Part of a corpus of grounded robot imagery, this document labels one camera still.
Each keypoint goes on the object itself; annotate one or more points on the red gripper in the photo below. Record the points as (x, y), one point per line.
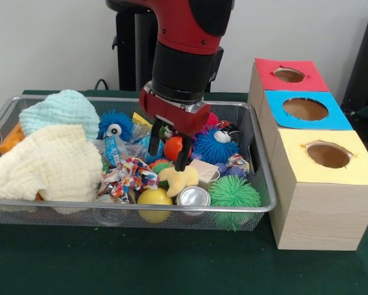
(172, 114)

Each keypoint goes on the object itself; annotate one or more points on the yellow plush duck toy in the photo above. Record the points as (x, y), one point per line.
(179, 179)

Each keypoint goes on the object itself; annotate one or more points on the mint green cloth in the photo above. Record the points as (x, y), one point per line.
(61, 114)

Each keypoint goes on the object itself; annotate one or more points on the pale yellow cloth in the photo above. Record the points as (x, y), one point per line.
(48, 166)

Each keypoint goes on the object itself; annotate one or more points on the wooden box three holes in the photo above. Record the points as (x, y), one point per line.
(322, 203)

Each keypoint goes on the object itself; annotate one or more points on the orange red ball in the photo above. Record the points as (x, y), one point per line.
(172, 147)

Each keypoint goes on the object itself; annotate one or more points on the pale wooden cube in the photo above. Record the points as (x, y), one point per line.
(205, 169)

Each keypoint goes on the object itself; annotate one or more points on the dark blue spiky ball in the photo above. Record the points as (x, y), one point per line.
(216, 149)

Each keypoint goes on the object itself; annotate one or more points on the colourful patterned cloth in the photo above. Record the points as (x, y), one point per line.
(132, 175)

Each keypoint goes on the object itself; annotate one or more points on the yellow ball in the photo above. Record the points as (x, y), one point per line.
(154, 198)

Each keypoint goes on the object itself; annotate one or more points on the small silver can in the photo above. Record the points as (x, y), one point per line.
(193, 196)

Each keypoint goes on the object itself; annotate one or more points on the blue spiky ball with eyes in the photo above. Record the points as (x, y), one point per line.
(115, 123)

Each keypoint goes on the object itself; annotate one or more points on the plain green spiky ball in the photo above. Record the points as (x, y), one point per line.
(234, 193)

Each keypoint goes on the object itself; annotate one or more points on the orange plastic block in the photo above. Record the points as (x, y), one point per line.
(10, 140)

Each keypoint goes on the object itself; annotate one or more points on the black chair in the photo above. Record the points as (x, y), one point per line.
(365, 67)

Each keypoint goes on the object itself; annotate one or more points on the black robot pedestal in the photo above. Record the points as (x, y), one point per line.
(135, 55)

